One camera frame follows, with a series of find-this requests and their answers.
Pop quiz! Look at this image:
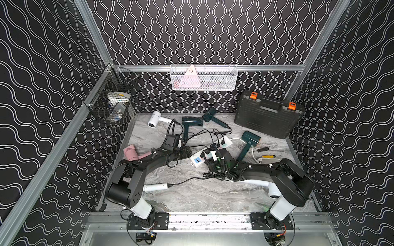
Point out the white dryer front right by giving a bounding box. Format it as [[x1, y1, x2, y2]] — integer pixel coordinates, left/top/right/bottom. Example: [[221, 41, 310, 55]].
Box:
[[242, 179, 282, 199]]

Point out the white dryer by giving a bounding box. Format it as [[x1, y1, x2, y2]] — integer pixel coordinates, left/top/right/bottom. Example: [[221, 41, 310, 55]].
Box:
[[143, 183, 168, 192], [242, 179, 282, 199], [147, 111, 173, 128]]

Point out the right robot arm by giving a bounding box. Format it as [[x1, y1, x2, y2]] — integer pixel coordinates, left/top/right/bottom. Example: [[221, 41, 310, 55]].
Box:
[[201, 148, 315, 221]]

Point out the white dryer front left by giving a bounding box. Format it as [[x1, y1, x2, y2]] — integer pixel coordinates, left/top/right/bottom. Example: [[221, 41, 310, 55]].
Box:
[[143, 183, 168, 192]]

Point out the black plastic tool case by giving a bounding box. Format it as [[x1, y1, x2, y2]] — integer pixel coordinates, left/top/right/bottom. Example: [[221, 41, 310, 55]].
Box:
[[235, 91, 305, 139]]

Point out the white power strip cable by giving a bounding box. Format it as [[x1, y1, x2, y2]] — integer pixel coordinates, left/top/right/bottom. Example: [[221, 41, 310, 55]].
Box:
[[229, 137, 282, 165]]

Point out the white multicolour power strip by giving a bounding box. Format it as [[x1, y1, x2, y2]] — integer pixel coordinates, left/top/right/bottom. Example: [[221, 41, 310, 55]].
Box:
[[189, 136, 233, 168]]

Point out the pink hair dryer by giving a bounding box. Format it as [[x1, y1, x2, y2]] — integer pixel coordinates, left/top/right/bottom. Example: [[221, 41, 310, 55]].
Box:
[[123, 145, 151, 161]]

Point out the green dryer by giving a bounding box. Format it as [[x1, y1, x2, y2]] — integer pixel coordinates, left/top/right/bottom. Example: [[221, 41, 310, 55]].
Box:
[[237, 131, 261, 162], [181, 116, 203, 144], [203, 107, 230, 129]]

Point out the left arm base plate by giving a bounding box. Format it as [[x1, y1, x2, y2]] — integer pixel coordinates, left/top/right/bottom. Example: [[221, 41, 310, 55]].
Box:
[[127, 211, 169, 230]]

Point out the white wire wall basket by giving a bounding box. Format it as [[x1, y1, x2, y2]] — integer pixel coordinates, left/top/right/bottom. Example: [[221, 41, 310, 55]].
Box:
[[169, 64, 239, 91]]

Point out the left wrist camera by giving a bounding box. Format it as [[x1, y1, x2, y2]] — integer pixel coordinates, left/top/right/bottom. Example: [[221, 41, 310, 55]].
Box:
[[174, 137, 183, 151]]

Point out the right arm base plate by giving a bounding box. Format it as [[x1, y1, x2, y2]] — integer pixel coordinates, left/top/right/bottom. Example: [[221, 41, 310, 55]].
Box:
[[249, 212, 294, 231]]

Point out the black handled screwdriver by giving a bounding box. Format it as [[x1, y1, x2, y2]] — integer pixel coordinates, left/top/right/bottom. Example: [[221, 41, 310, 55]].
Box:
[[256, 147, 269, 152]]

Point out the black cord dryer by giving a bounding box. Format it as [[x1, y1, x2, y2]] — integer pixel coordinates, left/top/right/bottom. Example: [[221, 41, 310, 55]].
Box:
[[203, 170, 235, 182], [184, 129, 219, 151], [212, 126, 232, 145], [167, 175, 216, 187]]

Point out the black wire mesh basket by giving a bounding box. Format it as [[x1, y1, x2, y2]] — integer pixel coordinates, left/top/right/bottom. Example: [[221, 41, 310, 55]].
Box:
[[84, 63, 142, 126]]

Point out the pink triangular item in basket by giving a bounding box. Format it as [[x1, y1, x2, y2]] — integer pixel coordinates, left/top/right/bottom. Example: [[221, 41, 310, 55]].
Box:
[[179, 65, 201, 90]]

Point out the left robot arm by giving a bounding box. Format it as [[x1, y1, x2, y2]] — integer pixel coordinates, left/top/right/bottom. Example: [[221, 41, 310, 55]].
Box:
[[104, 135, 192, 220]]

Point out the white dryer at back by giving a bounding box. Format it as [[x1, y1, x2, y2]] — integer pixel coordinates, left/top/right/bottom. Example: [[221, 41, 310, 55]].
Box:
[[147, 111, 173, 128]]

